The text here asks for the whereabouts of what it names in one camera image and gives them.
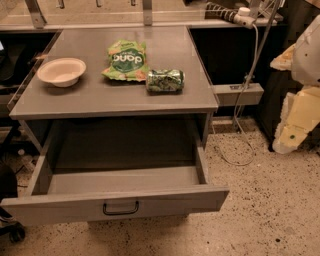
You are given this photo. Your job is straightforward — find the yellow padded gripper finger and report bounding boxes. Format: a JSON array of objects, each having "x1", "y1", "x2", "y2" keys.
[{"x1": 272, "y1": 86, "x2": 320, "y2": 154}]

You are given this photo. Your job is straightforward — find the grey top drawer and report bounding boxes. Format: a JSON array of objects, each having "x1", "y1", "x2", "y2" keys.
[{"x1": 1, "y1": 119, "x2": 229, "y2": 226}]

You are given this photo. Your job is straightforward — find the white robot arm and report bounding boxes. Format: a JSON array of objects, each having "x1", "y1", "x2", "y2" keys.
[{"x1": 270, "y1": 15, "x2": 320, "y2": 154}]

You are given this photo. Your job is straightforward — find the grey drawer cabinet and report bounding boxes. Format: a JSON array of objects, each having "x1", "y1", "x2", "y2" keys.
[{"x1": 8, "y1": 26, "x2": 220, "y2": 228}]

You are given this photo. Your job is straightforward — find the green soda can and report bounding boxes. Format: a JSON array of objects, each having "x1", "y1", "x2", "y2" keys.
[{"x1": 146, "y1": 69, "x2": 185, "y2": 92}]

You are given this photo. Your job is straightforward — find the green chip bag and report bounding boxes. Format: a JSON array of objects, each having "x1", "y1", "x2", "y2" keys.
[{"x1": 102, "y1": 39, "x2": 149, "y2": 82}]

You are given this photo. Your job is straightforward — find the white paper bowl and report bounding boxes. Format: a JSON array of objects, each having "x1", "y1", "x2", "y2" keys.
[{"x1": 37, "y1": 58, "x2": 86, "y2": 88}]

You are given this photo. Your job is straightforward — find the black office chair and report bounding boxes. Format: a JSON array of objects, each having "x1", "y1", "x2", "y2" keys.
[{"x1": 0, "y1": 126, "x2": 25, "y2": 243}]

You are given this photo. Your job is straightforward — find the grey metal side bracket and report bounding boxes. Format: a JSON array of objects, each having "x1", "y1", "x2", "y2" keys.
[{"x1": 212, "y1": 83, "x2": 264, "y2": 107}]

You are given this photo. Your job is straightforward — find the white cable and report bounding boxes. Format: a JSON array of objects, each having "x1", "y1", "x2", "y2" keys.
[{"x1": 213, "y1": 23, "x2": 264, "y2": 167}]

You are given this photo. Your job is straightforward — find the grey back counter rail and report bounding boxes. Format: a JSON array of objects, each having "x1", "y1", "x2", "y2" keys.
[{"x1": 0, "y1": 0, "x2": 285, "y2": 32}]

